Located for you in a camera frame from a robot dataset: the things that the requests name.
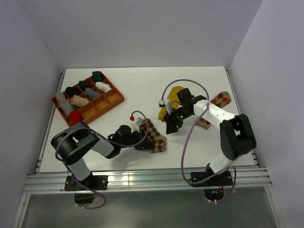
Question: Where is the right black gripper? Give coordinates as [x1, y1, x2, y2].
[163, 107, 192, 135]

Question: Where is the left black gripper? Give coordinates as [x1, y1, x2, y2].
[120, 129, 155, 150]

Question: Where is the brown argyle sock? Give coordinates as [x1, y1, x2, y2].
[139, 119, 167, 153]

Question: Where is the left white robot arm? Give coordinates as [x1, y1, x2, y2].
[51, 122, 154, 191]

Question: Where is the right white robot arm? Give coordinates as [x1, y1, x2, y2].
[159, 88, 257, 185]

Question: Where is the yellow sock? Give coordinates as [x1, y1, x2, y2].
[158, 86, 184, 122]

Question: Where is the orange compartment tray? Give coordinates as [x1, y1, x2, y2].
[51, 71, 124, 126]

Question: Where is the red rolled sock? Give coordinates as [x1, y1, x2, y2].
[69, 110, 84, 125]

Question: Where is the grey rolled sock middle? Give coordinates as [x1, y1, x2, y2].
[85, 87, 101, 100]

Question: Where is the white rolled sock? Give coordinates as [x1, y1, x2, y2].
[95, 82, 112, 93]

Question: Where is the orange argyle sock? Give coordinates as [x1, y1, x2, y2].
[195, 91, 232, 130]

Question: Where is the beige rolled sock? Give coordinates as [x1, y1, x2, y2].
[70, 95, 90, 108]

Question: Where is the dark grey rolled sock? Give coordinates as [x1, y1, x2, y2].
[59, 100, 75, 116]

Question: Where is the dark green rolled sock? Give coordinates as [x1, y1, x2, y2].
[92, 71, 104, 83]

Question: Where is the black rolled sock upper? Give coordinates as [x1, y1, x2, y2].
[78, 81, 95, 92]

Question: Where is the black rolled sock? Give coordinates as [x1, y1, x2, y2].
[78, 81, 95, 92]
[65, 87, 82, 98]

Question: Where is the black rolled sock left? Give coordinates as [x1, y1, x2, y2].
[65, 87, 82, 98]

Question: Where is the light grey rolled sock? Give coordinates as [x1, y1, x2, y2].
[55, 92, 67, 106]

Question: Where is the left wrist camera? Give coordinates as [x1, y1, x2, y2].
[130, 116, 143, 132]

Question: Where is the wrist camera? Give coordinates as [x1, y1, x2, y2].
[159, 99, 171, 114]
[130, 116, 143, 132]

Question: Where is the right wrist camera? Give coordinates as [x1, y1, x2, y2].
[159, 99, 171, 114]

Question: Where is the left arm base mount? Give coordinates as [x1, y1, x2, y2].
[64, 174, 108, 205]

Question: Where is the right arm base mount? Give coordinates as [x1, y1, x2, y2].
[189, 171, 235, 200]

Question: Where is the aluminium rail frame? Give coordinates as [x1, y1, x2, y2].
[13, 66, 285, 228]

